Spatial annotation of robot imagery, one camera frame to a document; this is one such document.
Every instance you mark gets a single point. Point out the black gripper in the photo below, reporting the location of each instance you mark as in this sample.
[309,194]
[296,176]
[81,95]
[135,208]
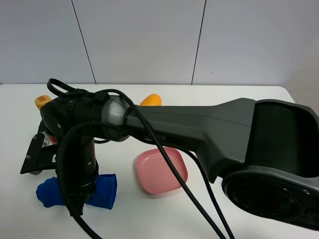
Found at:
[79,170]

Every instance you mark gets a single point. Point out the blue cloth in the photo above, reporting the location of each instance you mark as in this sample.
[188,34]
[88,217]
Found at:
[48,192]

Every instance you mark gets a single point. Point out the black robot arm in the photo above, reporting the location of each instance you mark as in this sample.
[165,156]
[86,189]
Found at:
[266,152]

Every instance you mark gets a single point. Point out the pink square plate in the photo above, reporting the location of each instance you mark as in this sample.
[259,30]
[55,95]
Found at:
[154,174]

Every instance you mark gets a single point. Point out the cola bottle with yellow cap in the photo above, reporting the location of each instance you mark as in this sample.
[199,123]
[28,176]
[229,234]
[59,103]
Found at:
[41,101]

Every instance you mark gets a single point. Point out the yellow mango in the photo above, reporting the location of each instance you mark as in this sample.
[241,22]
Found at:
[152,100]

